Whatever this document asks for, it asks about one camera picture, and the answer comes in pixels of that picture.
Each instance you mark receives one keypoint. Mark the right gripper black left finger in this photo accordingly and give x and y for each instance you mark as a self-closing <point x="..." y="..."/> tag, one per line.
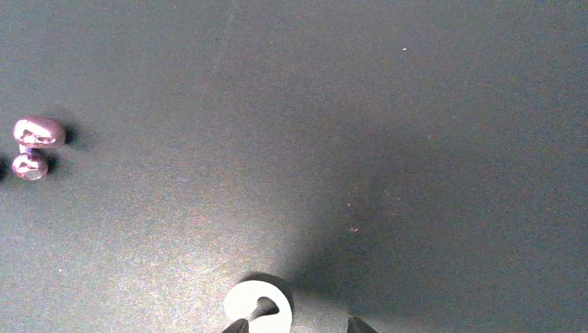
<point x="239" y="326"/>

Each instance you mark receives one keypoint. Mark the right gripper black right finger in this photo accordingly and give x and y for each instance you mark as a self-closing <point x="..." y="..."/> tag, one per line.
<point x="357" y="325"/>

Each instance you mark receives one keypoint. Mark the white earbud one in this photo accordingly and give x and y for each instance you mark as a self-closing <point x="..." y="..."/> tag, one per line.
<point x="241" y="301"/>

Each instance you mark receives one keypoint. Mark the purple earbud one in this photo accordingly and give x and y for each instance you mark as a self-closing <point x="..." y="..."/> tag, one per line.
<point x="32" y="135"/>

